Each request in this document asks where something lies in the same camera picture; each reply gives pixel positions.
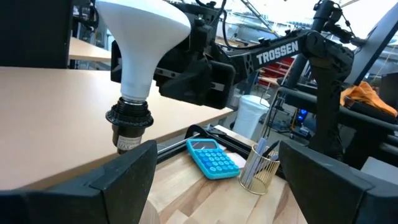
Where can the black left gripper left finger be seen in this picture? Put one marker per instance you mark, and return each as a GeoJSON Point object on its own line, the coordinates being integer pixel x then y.
{"type": "Point", "coordinates": [77, 202]}

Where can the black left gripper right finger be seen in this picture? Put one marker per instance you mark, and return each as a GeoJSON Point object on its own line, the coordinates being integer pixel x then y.
{"type": "Point", "coordinates": [335, 196]}

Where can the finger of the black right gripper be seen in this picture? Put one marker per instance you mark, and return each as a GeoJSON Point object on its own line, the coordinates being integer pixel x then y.
{"type": "Point", "coordinates": [186, 84]}

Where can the white flood lightbulb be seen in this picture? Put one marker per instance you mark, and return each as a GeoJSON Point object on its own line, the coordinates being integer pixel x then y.
{"type": "Point", "coordinates": [143, 40]}

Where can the black lamp socket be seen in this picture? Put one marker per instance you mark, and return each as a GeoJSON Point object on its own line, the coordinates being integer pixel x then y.
{"type": "Point", "coordinates": [129, 121]}

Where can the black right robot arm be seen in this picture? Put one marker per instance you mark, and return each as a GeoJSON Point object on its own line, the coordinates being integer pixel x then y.
{"type": "Point", "coordinates": [276, 53]}

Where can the white trash bin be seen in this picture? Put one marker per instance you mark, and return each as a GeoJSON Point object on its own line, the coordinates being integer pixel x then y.
{"type": "Point", "coordinates": [250, 115]}

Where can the red storage bins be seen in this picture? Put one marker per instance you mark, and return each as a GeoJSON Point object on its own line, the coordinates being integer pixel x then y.
{"type": "Point", "coordinates": [276, 70]}

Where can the white notepad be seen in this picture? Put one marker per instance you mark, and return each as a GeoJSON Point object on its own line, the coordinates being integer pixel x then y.
{"type": "Point", "coordinates": [236, 158]}

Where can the teal calculator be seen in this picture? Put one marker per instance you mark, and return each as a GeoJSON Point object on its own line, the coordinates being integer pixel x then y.
{"type": "Point", "coordinates": [214, 160]}

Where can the white pen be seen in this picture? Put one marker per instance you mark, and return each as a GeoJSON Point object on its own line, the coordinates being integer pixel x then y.
{"type": "Point", "coordinates": [256, 155]}

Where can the black pen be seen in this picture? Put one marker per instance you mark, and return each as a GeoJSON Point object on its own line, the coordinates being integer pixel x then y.
{"type": "Point", "coordinates": [270, 148]}

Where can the large light wood table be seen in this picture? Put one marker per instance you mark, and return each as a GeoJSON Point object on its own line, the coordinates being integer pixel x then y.
{"type": "Point", "coordinates": [62, 118]}

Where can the orange cloth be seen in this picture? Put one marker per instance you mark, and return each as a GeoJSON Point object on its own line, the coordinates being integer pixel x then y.
{"type": "Point", "coordinates": [367, 93]}

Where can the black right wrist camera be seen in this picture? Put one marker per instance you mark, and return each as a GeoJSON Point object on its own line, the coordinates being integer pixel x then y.
{"type": "Point", "coordinates": [199, 34]}

